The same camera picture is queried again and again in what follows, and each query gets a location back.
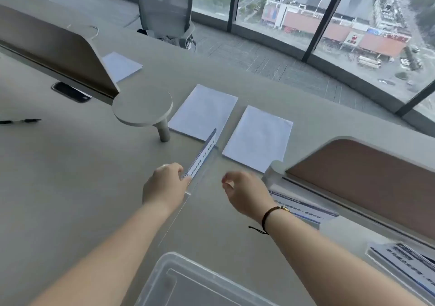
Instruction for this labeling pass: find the person's left hand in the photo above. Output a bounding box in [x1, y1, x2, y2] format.
[142, 162, 193, 214]

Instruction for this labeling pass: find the person's right hand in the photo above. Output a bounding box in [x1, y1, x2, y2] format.
[222, 171, 276, 219]

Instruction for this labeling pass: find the clear acrylic sign holder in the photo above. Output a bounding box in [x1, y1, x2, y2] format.
[157, 128, 218, 248]

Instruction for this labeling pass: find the person's left forearm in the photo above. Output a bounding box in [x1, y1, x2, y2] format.
[29, 202, 177, 306]

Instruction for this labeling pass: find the person's right forearm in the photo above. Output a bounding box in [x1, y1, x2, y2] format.
[253, 205, 429, 306]

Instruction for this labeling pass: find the white paper sheet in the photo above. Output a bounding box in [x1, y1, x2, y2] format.
[222, 105, 294, 174]
[101, 51, 143, 83]
[168, 84, 239, 142]

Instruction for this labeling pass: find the blue and white printed leaflet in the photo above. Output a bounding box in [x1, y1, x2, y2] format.
[268, 189, 340, 230]

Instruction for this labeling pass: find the clear plastic storage box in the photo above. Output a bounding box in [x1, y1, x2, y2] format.
[134, 251, 283, 306]

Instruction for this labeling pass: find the brown desk divider panel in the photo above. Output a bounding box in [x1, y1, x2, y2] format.
[262, 136, 435, 248]

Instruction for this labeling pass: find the black pen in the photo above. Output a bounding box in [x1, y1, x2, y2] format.
[0, 118, 42, 125]

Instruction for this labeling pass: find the grey mesh office chair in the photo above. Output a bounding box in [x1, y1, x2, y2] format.
[131, 0, 197, 51]

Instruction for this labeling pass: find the grey desk divider panel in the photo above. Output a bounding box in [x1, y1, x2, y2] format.
[0, 5, 121, 106]

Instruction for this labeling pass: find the stack of printed leaflets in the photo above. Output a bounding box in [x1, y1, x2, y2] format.
[365, 241, 435, 303]

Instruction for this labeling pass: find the dark cord bracelet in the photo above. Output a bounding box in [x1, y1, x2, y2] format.
[248, 205, 291, 236]

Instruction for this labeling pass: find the round grey shelf on post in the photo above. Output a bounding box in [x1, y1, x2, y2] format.
[112, 86, 174, 143]

